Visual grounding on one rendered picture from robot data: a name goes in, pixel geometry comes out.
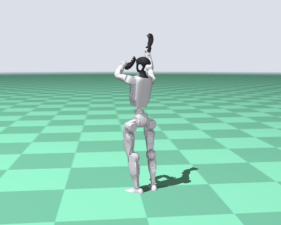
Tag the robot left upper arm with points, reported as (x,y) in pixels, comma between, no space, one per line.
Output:
(126,78)

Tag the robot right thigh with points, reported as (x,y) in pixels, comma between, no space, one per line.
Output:
(149,136)

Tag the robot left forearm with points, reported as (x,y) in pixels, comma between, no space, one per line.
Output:
(121,67)

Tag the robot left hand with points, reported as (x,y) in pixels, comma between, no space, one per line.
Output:
(129,65)

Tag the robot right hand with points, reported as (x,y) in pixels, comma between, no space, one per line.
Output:
(150,41)

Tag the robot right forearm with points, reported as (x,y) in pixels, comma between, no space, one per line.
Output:
(148,55)

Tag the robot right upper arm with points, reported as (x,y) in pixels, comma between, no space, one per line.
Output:
(150,72)

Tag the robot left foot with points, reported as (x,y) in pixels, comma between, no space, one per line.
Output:
(139,191)

